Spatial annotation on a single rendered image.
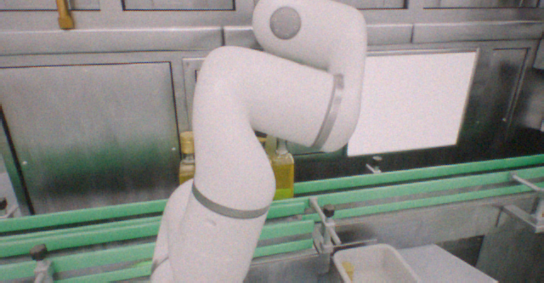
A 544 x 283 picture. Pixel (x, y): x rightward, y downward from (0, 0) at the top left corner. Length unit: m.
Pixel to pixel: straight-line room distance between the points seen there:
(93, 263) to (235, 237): 0.53
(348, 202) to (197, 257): 0.66
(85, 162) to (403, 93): 0.95
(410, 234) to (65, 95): 1.03
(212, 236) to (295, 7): 0.27
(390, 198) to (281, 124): 0.72
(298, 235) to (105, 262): 0.43
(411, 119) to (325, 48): 0.78
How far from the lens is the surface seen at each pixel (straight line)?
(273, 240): 0.82
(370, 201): 0.99
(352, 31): 0.40
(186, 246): 0.36
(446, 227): 1.18
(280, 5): 0.40
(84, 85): 0.97
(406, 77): 1.09
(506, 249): 1.64
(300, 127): 0.33
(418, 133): 1.19
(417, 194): 1.06
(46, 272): 0.82
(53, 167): 1.07
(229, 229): 0.33
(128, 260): 0.82
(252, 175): 0.30
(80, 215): 0.97
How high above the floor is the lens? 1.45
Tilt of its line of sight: 21 degrees down
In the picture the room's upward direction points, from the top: straight up
